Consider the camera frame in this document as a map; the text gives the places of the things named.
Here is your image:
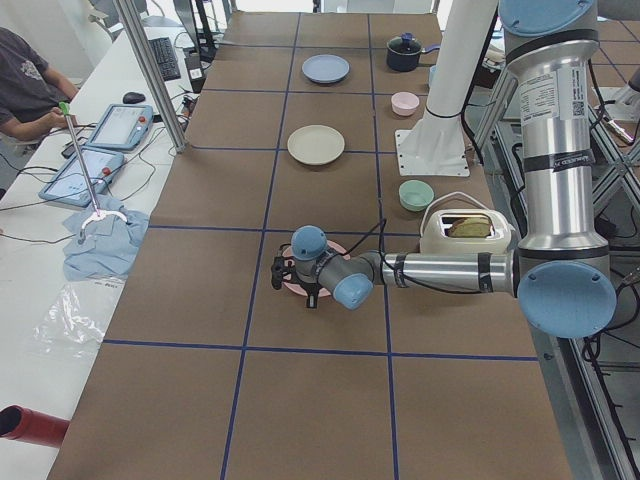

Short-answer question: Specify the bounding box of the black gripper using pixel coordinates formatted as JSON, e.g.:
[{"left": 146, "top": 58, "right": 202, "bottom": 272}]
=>
[{"left": 271, "top": 254, "right": 321, "bottom": 308}]

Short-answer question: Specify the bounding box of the pink plate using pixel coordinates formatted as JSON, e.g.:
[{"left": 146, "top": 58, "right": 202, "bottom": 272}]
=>
[{"left": 278, "top": 240, "right": 351, "bottom": 298}]

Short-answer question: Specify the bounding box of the blue plate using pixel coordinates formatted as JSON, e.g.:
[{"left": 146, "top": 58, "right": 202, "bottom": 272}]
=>
[{"left": 302, "top": 54, "right": 350, "bottom": 84}]

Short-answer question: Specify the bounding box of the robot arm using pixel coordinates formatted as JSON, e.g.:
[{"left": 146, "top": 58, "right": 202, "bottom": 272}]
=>
[{"left": 271, "top": 1, "right": 617, "bottom": 338}]

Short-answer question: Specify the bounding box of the cream plate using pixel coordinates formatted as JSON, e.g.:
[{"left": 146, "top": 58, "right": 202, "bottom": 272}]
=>
[{"left": 287, "top": 125, "right": 345, "bottom": 166}]

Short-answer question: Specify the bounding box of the green bowl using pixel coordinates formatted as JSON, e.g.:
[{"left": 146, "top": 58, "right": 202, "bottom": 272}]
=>
[{"left": 398, "top": 179, "right": 435, "bottom": 212}]

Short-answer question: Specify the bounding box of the white toaster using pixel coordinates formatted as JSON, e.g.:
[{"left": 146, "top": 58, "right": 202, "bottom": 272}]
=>
[{"left": 419, "top": 191, "right": 515, "bottom": 255}]

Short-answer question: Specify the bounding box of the light blue cloth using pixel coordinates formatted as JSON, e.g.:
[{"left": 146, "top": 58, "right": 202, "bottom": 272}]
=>
[{"left": 63, "top": 194, "right": 149, "bottom": 281}]

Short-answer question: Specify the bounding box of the bread slice in toaster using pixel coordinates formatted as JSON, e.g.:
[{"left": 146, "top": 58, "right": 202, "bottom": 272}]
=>
[{"left": 447, "top": 216, "right": 492, "bottom": 238}]

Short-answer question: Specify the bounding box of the pink bowl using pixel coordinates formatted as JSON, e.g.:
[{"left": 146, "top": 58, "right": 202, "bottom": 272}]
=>
[{"left": 391, "top": 91, "right": 420, "bottom": 117}]

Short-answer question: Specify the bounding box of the upper teach pendant tablet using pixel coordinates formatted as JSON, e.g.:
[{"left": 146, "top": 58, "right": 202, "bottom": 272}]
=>
[{"left": 86, "top": 104, "right": 153, "bottom": 152}]

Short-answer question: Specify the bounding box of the teach pendant tablet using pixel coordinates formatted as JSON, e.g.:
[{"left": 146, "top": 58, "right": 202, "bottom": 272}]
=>
[
  {"left": 86, "top": 104, "right": 153, "bottom": 152},
  {"left": 38, "top": 147, "right": 125, "bottom": 207}
]

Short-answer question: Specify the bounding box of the clear plastic bag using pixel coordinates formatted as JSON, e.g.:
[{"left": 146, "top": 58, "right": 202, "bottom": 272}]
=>
[{"left": 33, "top": 279, "right": 124, "bottom": 353}]

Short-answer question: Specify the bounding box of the black computer mouse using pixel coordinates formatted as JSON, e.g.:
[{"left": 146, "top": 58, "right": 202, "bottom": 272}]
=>
[{"left": 122, "top": 92, "right": 146, "bottom": 104}]

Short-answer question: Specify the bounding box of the lower teach pendant tablet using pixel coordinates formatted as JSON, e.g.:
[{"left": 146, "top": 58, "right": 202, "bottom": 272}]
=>
[{"left": 38, "top": 147, "right": 125, "bottom": 207}]

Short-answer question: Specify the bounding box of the dark blue pot with lid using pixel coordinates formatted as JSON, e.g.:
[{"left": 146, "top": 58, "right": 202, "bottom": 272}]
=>
[{"left": 386, "top": 32, "right": 441, "bottom": 72}]

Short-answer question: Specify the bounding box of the black keyboard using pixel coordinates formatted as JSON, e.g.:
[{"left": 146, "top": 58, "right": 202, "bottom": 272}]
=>
[{"left": 148, "top": 37, "right": 181, "bottom": 81}]

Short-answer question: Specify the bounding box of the light blue cup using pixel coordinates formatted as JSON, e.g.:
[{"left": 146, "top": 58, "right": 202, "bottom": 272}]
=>
[{"left": 428, "top": 65, "right": 437, "bottom": 89}]

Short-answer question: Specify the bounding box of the grabber stick tool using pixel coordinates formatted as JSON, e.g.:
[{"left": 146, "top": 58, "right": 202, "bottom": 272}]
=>
[{"left": 59, "top": 102, "right": 128, "bottom": 244}]

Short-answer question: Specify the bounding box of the red cylinder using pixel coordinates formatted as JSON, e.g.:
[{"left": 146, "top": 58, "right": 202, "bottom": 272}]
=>
[{"left": 1, "top": 405, "right": 70, "bottom": 448}]

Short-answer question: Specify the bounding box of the seated person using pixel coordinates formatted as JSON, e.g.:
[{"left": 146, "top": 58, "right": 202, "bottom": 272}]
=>
[{"left": 1, "top": 28, "right": 79, "bottom": 141}]

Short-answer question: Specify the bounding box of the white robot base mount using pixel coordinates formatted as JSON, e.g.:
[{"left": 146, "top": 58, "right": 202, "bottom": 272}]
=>
[{"left": 395, "top": 0, "right": 499, "bottom": 177}]

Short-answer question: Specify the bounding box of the aluminium frame post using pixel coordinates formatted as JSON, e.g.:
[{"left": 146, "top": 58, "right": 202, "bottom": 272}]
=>
[{"left": 114, "top": 0, "right": 187, "bottom": 154}]

